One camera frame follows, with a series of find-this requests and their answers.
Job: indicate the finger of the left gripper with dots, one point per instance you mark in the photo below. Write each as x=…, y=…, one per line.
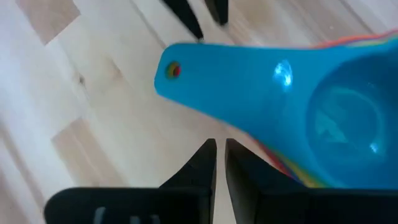
x=219, y=11
x=186, y=15

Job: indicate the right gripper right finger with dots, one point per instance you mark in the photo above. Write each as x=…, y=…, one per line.
x=248, y=174

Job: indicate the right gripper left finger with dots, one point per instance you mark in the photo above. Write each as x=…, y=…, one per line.
x=199, y=174

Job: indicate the large orange-red measuring cup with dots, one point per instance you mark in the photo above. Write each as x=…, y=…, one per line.
x=177, y=71

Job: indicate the green measuring cup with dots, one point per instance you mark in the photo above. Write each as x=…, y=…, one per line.
x=320, y=185

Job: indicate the light blue measuring cup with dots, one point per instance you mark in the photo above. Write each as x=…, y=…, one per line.
x=248, y=87

